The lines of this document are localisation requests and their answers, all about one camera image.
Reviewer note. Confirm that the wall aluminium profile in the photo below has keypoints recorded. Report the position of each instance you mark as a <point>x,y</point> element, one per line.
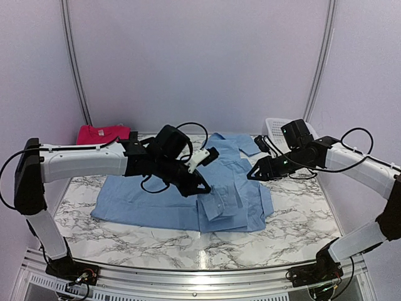
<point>322,58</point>
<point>73,61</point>

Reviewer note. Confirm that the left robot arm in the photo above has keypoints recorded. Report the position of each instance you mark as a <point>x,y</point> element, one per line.
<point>169,156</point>

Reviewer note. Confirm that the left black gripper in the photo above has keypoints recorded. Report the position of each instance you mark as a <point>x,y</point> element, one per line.
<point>197,180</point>

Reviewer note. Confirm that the magenta t-shirt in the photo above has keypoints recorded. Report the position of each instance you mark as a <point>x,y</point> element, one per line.
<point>100,135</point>

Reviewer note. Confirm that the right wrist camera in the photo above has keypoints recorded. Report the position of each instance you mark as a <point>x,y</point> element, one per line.
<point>263,145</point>

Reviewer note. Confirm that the left wall aluminium profile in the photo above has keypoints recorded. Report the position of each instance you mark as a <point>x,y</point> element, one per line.
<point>73,61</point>

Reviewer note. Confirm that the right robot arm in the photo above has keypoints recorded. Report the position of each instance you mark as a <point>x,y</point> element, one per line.
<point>330,155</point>

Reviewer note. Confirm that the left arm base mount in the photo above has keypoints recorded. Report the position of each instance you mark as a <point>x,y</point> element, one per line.
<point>87,272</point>

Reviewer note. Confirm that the right wall aluminium profile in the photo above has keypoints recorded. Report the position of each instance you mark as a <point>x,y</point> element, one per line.
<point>322,58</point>

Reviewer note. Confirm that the white plastic laundry basket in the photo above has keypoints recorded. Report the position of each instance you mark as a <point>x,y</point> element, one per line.
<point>279,131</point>

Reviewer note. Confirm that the folded black garment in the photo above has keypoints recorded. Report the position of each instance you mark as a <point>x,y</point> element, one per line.
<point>133,136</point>

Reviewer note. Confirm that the light blue shirt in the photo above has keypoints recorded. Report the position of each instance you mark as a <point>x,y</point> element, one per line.
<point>235,204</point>

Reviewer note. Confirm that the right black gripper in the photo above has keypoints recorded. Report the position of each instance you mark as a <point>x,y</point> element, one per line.
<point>264,163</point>

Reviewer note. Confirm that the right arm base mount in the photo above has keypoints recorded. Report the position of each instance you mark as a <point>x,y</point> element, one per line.
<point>311,274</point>

